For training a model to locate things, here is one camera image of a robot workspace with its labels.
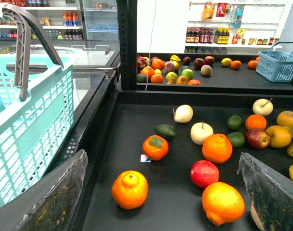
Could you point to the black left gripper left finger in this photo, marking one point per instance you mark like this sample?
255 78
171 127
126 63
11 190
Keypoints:
54 211

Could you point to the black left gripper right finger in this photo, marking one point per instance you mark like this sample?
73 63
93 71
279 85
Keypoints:
270 192

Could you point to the light teal plastic basket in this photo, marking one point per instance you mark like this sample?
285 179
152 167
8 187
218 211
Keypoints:
32 131

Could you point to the grey basket handle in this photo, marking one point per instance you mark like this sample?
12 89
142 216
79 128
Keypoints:
25 23

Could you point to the far orange beside lemon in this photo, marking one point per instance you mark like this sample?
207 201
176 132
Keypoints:
235 65

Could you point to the knobbed orange front centre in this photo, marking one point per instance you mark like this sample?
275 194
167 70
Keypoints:
222 203

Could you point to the knobbed orange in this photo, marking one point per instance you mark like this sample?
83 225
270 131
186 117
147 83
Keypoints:
222 203
130 189

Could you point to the yellow orange persimmon fruit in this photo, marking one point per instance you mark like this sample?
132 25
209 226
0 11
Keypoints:
279 136

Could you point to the red yellow apple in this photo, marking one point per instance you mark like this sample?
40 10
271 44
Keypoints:
257 138

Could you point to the brown kiwi far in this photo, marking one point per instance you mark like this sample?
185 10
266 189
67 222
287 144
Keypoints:
290 130

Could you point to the green lime front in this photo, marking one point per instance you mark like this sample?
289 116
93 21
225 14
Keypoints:
237 139

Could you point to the green lime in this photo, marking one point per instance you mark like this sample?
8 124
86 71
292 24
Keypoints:
234 122
237 139

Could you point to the red pomegranate fruit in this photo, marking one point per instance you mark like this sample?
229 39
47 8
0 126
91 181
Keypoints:
204 173

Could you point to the large round orange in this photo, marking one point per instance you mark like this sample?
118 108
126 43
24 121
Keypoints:
217 148

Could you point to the knobbed orange front left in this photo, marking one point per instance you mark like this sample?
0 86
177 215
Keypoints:
130 189

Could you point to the small round orange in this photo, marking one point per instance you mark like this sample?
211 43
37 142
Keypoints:
255 121

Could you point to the golden pear apple back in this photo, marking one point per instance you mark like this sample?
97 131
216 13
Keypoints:
285 118

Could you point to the green lime back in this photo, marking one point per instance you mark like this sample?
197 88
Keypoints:
234 122

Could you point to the white pear back right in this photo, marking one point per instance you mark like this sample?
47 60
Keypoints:
262 107

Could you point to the white pear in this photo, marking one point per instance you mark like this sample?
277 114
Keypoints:
262 107
200 131

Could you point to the white pear centre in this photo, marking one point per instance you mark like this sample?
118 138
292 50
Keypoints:
200 131

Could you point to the small white blue label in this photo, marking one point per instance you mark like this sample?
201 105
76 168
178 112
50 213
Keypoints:
144 158

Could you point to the orange persimmon green leaf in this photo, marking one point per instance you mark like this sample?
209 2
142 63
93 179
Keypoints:
155 147

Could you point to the white pear lying sideways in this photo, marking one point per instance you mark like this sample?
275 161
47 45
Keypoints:
183 114

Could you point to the dark green avocado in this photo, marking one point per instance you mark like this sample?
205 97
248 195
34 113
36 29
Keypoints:
166 131

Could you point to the blue plastic basket far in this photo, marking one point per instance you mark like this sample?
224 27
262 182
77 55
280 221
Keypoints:
276 66

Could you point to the far orange near basket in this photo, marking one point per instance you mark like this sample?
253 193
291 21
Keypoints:
252 64

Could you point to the far peach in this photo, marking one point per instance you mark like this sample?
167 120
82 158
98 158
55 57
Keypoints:
206 70

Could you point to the far green apple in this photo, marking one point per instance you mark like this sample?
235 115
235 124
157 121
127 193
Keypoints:
188 73

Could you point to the far dark red apple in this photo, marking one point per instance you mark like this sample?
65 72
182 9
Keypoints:
209 60

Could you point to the yellow label bottles row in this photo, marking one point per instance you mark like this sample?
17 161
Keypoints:
222 35

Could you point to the dark sauce bottles row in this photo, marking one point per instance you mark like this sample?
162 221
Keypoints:
199 35

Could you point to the red snack bag hanging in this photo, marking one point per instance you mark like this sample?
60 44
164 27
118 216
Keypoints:
221 9

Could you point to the orange snack bag hanging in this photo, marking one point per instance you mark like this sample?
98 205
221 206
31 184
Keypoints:
208 10

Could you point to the black shelf upright post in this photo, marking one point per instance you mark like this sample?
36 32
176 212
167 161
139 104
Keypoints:
127 30

